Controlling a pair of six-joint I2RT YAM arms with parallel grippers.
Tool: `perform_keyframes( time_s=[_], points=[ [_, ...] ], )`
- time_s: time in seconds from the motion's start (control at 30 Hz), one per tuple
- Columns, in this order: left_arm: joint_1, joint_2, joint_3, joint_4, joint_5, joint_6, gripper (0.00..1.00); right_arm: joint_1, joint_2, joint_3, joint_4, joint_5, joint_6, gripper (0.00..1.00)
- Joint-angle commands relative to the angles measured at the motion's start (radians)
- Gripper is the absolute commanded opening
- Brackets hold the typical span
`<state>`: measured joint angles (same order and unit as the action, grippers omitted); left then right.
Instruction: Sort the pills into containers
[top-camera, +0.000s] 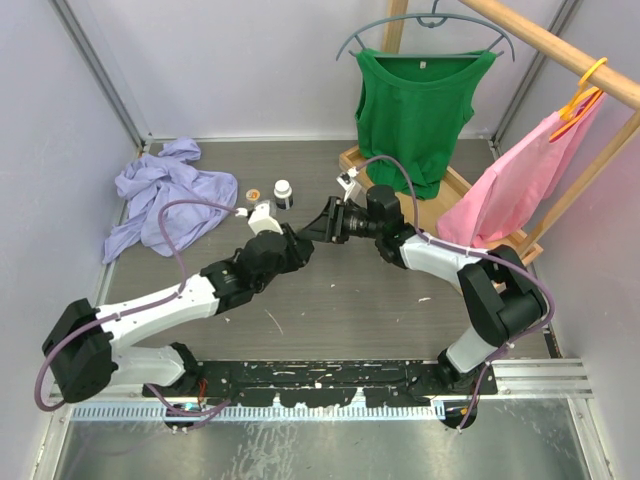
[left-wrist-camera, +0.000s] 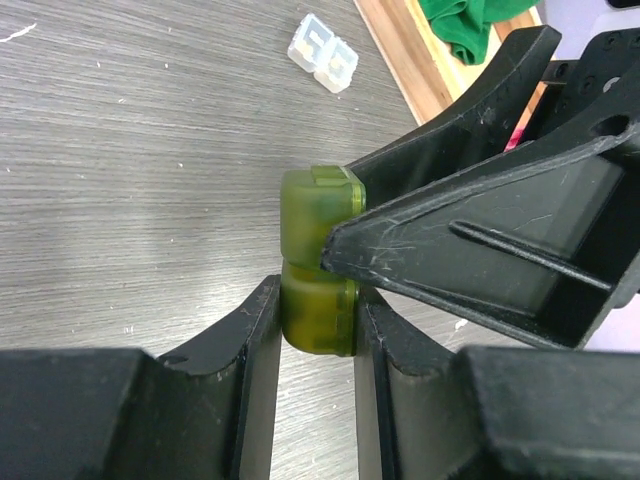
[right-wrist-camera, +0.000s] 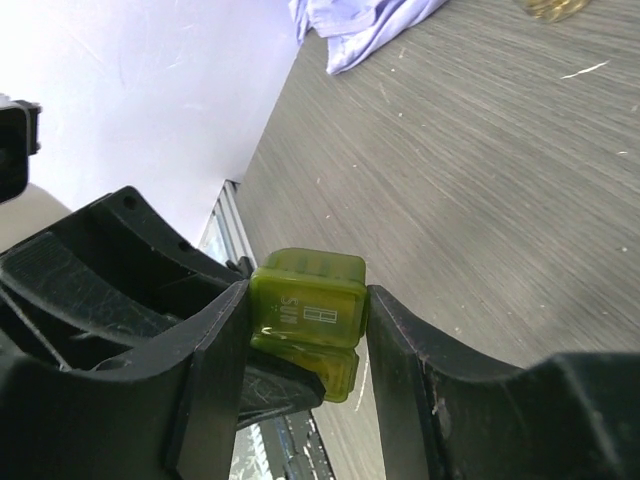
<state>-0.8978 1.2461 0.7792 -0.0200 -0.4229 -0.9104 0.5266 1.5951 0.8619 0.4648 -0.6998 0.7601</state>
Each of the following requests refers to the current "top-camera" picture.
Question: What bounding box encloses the pink shirt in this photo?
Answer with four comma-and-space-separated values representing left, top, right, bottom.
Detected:
436, 94, 607, 248

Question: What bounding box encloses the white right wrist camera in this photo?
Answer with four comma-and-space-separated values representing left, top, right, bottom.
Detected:
336, 167, 361, 202

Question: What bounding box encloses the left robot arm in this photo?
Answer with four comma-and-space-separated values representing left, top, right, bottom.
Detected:
42, 224, 314, 404

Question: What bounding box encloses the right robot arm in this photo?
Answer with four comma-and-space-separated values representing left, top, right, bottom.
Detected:
298, 186, 551, 394

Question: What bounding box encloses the wooden clothes rack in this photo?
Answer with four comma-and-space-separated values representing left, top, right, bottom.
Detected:
338, 0, 640, 306

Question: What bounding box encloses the green tank top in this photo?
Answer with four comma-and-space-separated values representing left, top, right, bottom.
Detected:
355, 49, 497, 200

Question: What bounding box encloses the yellow clothes hanger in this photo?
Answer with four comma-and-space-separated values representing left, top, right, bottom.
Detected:
549, 57, 608, 143

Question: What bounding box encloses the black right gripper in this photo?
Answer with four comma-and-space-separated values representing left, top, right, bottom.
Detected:
299, 196, 383, 244

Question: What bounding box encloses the grey clothes hanger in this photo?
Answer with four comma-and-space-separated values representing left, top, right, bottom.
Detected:
335, 1, 516, 62

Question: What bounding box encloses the white capped dark pill bottle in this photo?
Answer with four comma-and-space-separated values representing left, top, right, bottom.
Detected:
273, 179, 293, 210

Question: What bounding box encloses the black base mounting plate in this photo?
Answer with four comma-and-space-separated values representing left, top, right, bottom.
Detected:
158, 360, 479, 408

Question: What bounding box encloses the clear pill bottle orange cap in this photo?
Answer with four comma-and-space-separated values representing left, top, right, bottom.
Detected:
245, 188, 271, 217

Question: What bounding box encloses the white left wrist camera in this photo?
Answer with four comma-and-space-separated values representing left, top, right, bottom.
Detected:
235, 200, 283, 235

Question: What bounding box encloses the lavender crumpled shirt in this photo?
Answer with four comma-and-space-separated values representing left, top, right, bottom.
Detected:
103, 137, 238, 264

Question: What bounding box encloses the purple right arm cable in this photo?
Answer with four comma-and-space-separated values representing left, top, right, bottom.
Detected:
349, 154, 557, 430

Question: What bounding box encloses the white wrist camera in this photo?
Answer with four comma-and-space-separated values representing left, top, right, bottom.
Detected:
336, 167, 361, 202
235, 200, 283, 235

